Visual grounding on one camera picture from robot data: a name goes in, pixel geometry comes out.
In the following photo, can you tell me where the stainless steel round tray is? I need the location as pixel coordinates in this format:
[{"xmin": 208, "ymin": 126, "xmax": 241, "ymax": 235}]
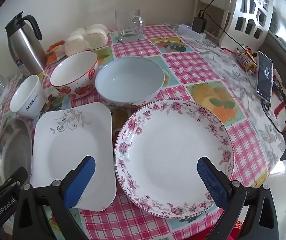
[{"xmin": 0, "ymin": 117, "xmax": 32, "ymax": 185}]

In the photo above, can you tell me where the floral rimmed round plate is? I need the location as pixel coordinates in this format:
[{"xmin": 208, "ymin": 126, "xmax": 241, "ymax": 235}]
[{"xmin": 114, "ymin": 99, "xmax": 235, "ymax": 219}]

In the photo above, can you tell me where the small white bowl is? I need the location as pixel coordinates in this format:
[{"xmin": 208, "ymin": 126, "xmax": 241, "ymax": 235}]
[{"xmin": 10, "ymin": 75, "xmax": 47, "ymax": 120}]

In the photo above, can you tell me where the strawberry pattern red-rim bowl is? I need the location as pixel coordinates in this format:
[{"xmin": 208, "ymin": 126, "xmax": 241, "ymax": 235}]
[{"xmin": 50, "ymin": 51, "xmax": 99, "ymax": 99}]

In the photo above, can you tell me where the pale blue large bowl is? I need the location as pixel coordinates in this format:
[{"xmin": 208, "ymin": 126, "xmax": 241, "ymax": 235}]
[{"xmin": 95, "ymin": 56, "xmax": 165, "ymax": 108}]

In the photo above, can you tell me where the white square plate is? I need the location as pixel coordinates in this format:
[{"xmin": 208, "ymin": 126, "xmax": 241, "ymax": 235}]
[{"xmin": 31, "ymin": 102, "xmax": 116, "ymax": 211}]

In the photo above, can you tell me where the smartphone on stand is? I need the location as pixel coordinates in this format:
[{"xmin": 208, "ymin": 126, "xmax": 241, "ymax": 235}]
[{"xmin": 255, "ymin": 51, "xmax": 273, "ymax": 103}]

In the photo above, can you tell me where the orange snack packet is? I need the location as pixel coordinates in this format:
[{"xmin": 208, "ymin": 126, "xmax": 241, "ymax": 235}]
[{"xmin": 46, "ymin": 40, "xmax": 66, "ymax": 65}]

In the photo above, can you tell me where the colourful cylindrical tin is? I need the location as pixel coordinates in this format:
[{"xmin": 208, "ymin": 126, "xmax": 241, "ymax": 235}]
[{"xmin": 234, "ymin": 48, "xmax": 257, "ymax": 72}]

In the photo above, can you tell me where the checkered fruit tablecloth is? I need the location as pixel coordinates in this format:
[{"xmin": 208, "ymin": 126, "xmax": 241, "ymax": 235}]
[{"xmin": 0, "ymin": 23, "xmax": 286, "ymax": 240}]

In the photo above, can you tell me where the stainless steel thermos jug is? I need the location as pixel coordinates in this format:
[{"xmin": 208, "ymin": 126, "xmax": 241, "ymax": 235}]
[{"xmin": 5, "ymin": 12, "xmax": 47, "ymax": 77}]

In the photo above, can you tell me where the bag of white steamed buns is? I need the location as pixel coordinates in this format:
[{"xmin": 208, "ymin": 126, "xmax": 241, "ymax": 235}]
[{"xmin": 64, "ymin": 24, "xmax": 109, "ymax": 57}]

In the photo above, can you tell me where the white power strip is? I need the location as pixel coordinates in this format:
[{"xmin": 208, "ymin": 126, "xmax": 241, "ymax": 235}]
[{"xmin": 178, "ymin": 24, "xmax": 206, "ymax": 41}]

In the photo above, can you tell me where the black charger plug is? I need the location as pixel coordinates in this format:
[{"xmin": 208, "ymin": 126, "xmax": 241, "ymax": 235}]
[{"xmin": 192, "ymin": 10, "xmax": 207, "ymax": 34}]

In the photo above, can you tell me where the white lattice chair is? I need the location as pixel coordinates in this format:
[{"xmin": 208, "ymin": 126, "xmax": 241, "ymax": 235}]
[{"xmin": 219, "ymin": 0, "xmax": 273, "ymax": 52}]

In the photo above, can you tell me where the clear glass mug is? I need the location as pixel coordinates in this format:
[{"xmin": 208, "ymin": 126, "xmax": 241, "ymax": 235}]
[{"xmin": 115, "ymin": 9, "xmax": 145, "ymax": 42}]

